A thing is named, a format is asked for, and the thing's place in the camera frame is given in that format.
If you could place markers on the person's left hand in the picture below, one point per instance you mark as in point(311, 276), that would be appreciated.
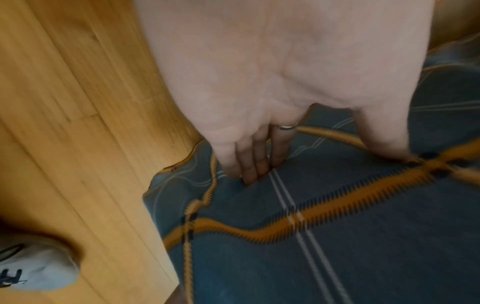
point(281, 53)

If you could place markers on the blue plaid bed sheet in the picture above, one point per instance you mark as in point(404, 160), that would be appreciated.
point(337, 252)

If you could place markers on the person's left shoe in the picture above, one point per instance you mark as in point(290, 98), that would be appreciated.
point(41, 264)

